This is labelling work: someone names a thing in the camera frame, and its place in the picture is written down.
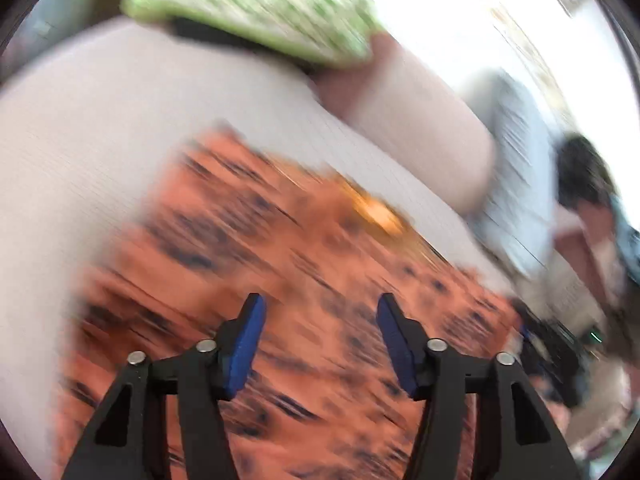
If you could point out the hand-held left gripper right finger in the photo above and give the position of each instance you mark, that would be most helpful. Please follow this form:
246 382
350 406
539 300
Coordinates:
397 345

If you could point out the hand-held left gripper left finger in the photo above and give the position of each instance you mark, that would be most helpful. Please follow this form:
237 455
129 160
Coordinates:
245 345

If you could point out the orange floral cloth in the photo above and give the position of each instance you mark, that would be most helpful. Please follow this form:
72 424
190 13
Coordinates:
310 260

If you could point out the person's right forearm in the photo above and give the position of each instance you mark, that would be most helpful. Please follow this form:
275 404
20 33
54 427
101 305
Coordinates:
595 260

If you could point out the pink checked bolster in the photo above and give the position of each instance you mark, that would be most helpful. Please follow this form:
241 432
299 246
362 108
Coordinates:
415 125

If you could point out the beige sofa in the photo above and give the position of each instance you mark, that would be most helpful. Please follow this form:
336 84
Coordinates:
75 135

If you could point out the green patterned pillow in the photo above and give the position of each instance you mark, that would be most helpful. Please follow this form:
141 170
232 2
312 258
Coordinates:
260 5

